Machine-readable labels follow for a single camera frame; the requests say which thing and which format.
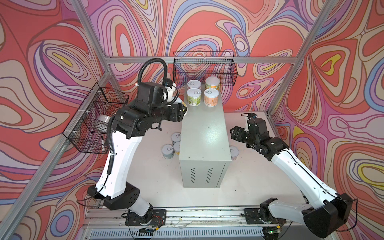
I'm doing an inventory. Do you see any yellow can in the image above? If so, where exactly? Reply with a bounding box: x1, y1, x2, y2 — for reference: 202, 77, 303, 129
173, 142, 181, 156
175, 97, 188, 116

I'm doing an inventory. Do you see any green circuit board left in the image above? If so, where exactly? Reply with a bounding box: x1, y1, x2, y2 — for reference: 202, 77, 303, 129
139, 227, 159, 236

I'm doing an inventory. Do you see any grey metal cabinet counter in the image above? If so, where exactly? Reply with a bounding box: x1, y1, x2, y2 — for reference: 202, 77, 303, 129
179, 97, 232, 188

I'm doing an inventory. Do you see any teal can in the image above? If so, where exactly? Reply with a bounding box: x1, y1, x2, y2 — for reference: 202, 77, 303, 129
162, 144, 175, 160

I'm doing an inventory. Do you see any orange red labelled can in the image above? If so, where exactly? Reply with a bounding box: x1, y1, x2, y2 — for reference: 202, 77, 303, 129
204, 89, 220, 107

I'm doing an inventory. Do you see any grey can far left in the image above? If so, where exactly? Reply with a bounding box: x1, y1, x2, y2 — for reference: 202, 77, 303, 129
171, 132, 181, 145

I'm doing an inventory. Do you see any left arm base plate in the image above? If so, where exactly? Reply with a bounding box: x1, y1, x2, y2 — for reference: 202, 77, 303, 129
125, 209, 167, 227

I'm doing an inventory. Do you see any white tape roll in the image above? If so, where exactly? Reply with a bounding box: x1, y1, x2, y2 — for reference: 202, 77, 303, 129
96, 115, 111, 124

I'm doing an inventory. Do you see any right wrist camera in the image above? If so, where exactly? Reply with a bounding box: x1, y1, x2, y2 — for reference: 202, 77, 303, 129
248, 113, 258, 119

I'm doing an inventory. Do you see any orange green lidded can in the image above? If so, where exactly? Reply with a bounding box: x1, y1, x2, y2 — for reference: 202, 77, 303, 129
205, 76, 220, 91

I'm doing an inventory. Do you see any green labelled can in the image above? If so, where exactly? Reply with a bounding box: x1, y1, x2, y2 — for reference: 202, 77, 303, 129
187, 88, 202, 107

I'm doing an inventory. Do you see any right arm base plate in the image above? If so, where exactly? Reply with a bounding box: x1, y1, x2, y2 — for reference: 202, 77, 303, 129
243, 208, 271, 225

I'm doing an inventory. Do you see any black wire basket rear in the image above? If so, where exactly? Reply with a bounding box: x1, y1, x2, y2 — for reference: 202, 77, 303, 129
173, 50, 238, 86

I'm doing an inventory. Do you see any green circuit board right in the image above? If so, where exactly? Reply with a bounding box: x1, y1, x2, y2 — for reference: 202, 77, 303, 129
263, 226, 282, 235

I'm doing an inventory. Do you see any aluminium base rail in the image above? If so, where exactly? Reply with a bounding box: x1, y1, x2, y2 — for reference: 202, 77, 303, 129
85, 205, 328, 229

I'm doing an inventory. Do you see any white grey can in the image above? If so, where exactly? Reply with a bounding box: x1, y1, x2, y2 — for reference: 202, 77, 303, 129
230, 146, 240, 161

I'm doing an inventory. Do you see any black wire basket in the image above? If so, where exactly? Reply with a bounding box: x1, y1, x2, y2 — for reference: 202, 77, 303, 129
173, 50, 238, 86
63, 83, 129, 154

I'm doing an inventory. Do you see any black marker pen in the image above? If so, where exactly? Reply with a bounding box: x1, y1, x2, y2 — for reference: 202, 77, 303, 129
101, 136, 106, 153

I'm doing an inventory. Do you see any pink labelled can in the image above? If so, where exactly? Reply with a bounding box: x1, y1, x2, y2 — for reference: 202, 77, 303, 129
187, 80, 202, 89

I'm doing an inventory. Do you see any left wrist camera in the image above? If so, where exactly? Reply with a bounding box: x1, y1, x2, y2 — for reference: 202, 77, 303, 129
163, 78, 180, 105

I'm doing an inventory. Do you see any green circuit board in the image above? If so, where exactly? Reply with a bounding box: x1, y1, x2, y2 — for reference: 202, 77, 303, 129
263, 226, 282, 235
139, 227, 159, 236

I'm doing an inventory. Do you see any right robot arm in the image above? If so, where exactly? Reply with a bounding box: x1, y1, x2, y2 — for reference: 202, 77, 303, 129
230, 113, 358, 239

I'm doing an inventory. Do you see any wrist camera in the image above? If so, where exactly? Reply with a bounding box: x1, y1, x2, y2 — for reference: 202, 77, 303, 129
248, 113, 258, 119
163, 78, 180, 105

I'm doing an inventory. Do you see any black wire basket left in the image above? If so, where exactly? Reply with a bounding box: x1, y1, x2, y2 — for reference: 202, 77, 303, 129
63, 83, 129, 154

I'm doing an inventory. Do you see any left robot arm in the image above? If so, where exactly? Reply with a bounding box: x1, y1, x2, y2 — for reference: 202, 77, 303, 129
87, 58, 188, 224

